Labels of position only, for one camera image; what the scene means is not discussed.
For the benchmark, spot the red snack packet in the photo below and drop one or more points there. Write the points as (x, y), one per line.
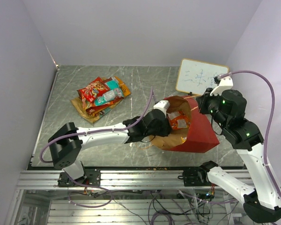
(93, 90)

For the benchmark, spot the orange Fox's fruits bag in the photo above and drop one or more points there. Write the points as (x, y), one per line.
(87, 104)

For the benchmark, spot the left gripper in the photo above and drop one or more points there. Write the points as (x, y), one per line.
(166, 129)

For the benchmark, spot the red paper bag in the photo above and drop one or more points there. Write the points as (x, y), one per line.
(200, 135)

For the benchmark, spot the small whiteboard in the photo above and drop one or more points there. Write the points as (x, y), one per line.
(195, 76)

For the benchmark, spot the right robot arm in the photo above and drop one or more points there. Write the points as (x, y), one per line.
(226, 106)

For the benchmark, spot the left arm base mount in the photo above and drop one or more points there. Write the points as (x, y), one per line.
(91, 177)

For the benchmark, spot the kraft kettle chips bag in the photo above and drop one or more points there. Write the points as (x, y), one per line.
(77, 103)

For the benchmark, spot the aluminium frame rail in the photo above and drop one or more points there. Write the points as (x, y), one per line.
(126, 196)

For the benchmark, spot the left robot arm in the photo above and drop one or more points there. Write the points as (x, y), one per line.
(66, 144)

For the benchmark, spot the red chips bag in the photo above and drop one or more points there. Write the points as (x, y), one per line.
(94, 110)

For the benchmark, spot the orange chips bag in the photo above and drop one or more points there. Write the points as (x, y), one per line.
(123, 87)

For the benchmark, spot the orange snack packet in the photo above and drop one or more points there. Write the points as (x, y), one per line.
(178, 120)

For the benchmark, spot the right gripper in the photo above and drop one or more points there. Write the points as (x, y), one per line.
(203, 101)

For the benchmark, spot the yellow snack packet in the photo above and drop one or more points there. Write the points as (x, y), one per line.
(183, 140)

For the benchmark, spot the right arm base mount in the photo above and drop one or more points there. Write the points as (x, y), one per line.
(193, 178)

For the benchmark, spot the teal Fox's candy bag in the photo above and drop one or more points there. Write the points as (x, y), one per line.
(115, 92)

